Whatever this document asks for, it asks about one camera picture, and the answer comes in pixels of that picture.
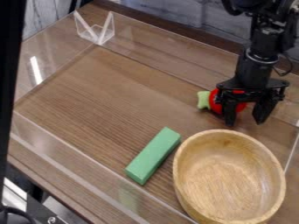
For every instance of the green rectangular block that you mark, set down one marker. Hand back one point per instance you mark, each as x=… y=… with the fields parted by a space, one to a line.
x=148 y=161

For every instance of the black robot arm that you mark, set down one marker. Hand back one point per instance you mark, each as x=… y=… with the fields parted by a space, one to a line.
x=273 y=35

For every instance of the clear acrylic tray enclosure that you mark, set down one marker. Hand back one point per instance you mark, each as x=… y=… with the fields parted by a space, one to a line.
x=93 y=102

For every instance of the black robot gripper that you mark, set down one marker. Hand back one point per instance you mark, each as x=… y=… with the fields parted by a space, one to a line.
x=252 y=85

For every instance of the black metal frame mount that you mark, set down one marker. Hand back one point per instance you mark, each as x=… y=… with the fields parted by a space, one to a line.
x=45 y=208

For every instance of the red plush fruit green stem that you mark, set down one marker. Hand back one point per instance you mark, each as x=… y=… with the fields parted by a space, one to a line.
x=208 y=98

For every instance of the round wooden bowl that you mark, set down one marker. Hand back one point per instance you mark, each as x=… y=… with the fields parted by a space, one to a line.
x=229 y=179

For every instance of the clear acrylic corner bracket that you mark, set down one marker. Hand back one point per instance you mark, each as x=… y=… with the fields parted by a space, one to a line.
x=96 y=33

